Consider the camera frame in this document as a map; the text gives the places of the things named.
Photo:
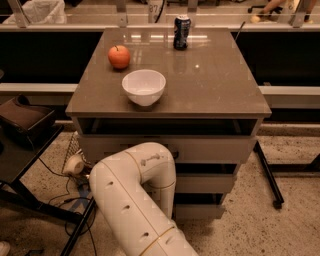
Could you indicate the white bowl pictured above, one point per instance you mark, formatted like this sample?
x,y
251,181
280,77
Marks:
x,y
144,87

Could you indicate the white plastic bag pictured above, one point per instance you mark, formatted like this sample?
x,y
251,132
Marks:
x,y
43,11

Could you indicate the wire mesh basket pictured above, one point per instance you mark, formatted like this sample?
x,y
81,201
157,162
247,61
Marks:
x,y
74,148

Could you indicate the grey drawer cabinet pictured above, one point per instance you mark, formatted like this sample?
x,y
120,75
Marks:
x,y
210,90

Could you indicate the red apple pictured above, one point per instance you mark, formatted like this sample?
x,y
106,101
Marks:
x,y
119,56

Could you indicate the dark soda can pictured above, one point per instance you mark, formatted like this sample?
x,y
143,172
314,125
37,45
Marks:
x,y
182,25

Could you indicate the black metal frame leg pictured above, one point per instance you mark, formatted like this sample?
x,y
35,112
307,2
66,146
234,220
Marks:
x,y
278,199

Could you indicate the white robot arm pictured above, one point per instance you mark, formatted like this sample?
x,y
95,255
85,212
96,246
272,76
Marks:
x,y
134,190

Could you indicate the black side table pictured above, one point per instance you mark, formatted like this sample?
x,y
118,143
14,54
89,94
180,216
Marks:
x,y
15,161

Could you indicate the brown pouch on table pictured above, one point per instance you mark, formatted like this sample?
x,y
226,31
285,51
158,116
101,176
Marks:
x,y
23,120

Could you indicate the white round device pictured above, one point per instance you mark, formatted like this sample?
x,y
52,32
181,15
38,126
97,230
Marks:
x,y
74,165

